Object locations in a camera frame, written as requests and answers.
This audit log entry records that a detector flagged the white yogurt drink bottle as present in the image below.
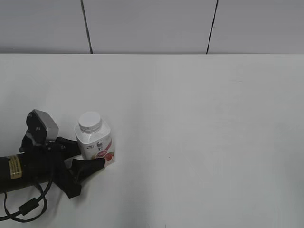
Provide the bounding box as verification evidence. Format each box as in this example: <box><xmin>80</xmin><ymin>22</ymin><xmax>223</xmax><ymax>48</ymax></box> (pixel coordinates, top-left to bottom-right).
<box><xmin>74</xmin><ymin>119</ymin><xmax>115</xmax><ymax>167</ymax></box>

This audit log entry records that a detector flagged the white round bottle cap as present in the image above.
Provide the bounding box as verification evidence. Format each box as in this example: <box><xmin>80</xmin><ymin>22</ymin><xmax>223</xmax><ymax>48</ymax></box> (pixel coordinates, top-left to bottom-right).
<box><xmin>78</xmin><ymin>111</ymin><xmax>102</xmax><ymax>133</ymax></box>

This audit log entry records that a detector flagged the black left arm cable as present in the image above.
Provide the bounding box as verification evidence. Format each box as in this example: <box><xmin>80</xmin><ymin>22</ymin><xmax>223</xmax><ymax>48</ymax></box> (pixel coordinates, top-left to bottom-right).
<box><xmin>0</xmin><ymin>174</ymin><xmax>54</xmax><ymax>223</ymax></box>

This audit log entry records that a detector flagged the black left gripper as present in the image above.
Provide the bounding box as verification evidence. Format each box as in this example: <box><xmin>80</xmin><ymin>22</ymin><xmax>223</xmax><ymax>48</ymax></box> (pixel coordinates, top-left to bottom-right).
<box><xmin>19</xmin><ymin>135</ymin><xmax>106</xmax><ymax>198</ymax></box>

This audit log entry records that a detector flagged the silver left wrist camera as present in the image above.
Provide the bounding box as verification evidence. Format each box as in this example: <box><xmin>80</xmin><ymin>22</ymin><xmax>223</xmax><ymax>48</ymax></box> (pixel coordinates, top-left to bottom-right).
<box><xmin>26</xmin><ymin>109</ymin><xmax>59</xmax><ymax>146</ymax></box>

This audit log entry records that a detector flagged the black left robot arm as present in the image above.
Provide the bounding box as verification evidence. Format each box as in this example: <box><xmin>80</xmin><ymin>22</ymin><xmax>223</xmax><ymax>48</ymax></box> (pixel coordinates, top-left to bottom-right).
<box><xmin>0</xmin><ymin>133</ymin><xmax>82</xmax><ymax>198</ymax></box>

